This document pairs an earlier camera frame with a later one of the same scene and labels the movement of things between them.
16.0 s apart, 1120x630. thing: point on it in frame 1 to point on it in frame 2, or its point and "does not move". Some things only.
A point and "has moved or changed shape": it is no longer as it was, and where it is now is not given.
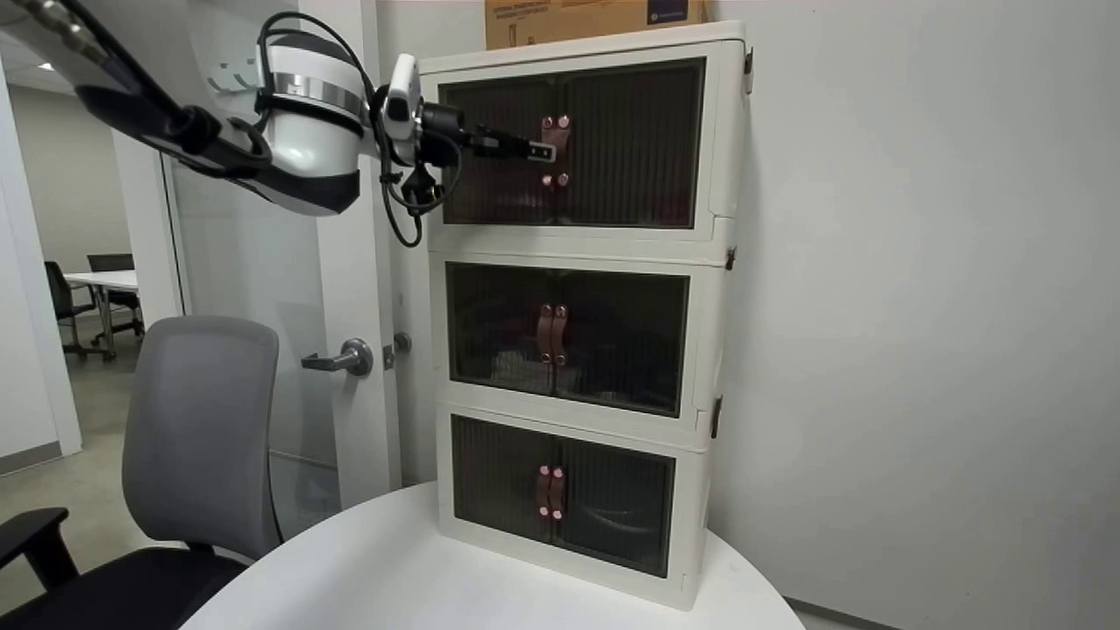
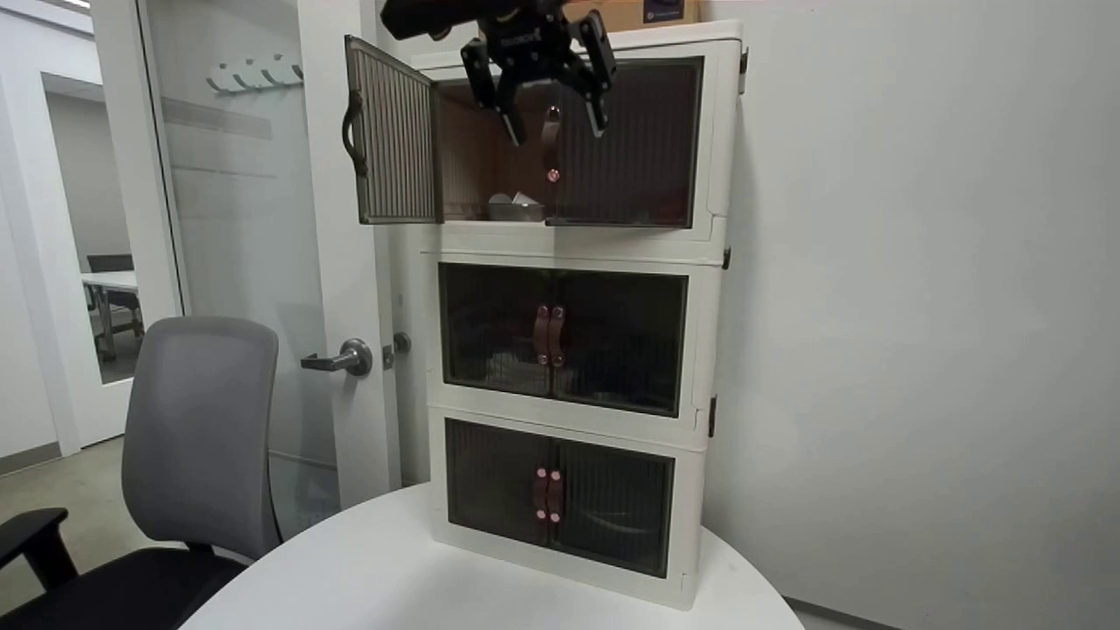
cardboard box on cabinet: x=517 y=22 does not move
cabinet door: x=497 y=205 has moved or changed shape
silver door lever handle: x=355 y=358 does not move
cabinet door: x=646 y=157 does not move
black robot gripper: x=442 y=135 to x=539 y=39
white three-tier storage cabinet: x=581 y=303 does not move
